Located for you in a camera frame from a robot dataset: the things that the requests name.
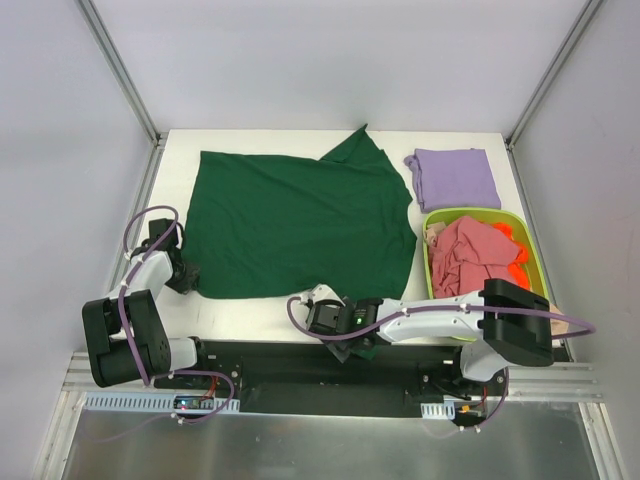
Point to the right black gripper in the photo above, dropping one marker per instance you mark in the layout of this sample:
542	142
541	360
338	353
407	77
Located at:
322	320

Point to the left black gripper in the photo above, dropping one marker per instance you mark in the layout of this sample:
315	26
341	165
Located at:
185	278

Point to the green polo shirt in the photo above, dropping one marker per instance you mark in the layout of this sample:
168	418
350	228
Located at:
262	226

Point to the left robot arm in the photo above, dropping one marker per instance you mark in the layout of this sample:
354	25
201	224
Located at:
124	333

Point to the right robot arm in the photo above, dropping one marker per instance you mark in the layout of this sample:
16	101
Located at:
505	325

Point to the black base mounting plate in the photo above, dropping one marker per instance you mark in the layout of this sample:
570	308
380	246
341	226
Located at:
306	379

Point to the beige garment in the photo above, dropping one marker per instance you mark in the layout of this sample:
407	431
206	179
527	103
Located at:
432	231

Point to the pink red t shirt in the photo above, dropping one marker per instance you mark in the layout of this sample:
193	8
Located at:
466	254

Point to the orange garment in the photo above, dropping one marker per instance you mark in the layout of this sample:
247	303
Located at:
516	267

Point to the folded purple t shirt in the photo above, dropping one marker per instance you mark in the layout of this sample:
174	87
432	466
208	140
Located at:
453	178

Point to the lime green plastic basket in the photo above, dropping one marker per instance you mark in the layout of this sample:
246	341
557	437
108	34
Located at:
489	216

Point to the right white cable duct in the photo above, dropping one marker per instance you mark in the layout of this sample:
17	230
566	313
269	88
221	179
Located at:
445	410

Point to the white cable duct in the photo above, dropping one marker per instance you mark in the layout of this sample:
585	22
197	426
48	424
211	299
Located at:
445	410
159	403

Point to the left aluminium frame post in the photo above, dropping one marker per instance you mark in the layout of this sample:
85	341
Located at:
119	70

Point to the aluminium frame post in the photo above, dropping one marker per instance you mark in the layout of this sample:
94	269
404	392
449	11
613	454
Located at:
578	29
119	70

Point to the left white cable duct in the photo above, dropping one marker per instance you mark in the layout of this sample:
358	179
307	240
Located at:
159	403

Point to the aluminium front rail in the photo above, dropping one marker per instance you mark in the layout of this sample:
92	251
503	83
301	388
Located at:
570	382

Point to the right aluminium frame post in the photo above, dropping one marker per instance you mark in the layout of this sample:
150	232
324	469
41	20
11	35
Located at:
578	29

